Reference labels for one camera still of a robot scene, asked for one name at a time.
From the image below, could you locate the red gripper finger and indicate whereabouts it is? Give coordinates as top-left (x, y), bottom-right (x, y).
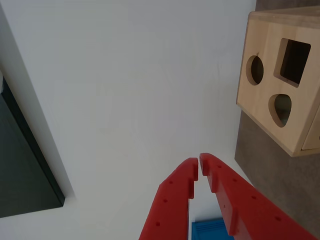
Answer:
top-left (138, 157), bottom-right (199, 240)
top-left (199, 152), bottom-right (320, 240)

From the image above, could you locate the blue ridged plastic part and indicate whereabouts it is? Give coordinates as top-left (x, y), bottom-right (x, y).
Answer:
top-left (191, 217), bottom-right (230, 240)

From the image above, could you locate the dark panel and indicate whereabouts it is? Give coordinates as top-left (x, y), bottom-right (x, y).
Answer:
top-left (0, 71), bottom-right (66, 218)

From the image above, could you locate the wooden shape sorter box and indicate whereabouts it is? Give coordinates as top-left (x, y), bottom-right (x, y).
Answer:
top-left (235, 6), bottom-right (320, 158)

